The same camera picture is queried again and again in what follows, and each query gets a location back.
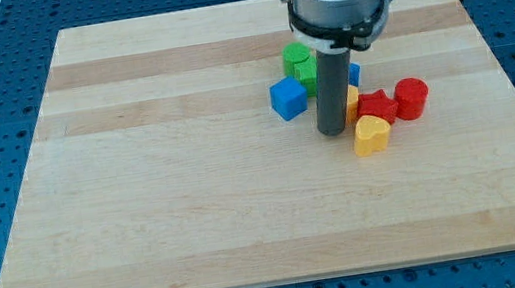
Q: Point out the small blue block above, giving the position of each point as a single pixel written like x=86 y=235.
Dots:
x=354 y=74

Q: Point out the green cylinder block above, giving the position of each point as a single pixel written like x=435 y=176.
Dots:
x=292 y=55

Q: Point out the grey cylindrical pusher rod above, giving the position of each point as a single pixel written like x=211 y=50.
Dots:
x=332 y=88

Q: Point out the yellow block behind rod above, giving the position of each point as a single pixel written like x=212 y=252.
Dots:
x=352 y=104

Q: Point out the wooden board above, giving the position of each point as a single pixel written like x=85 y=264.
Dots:
x=158 y=162

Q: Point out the yellow heart block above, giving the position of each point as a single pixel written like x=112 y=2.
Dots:
x=371 y=135

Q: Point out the red cylinder block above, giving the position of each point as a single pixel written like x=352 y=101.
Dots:
x=411 y=95

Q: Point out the blue cube block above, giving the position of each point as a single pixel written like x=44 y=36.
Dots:
x=288 y=98

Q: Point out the red star block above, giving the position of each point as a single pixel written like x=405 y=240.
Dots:
x=378 y=104

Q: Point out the black and white mounting clamp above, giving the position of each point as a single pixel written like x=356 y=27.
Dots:
x=357 y=37

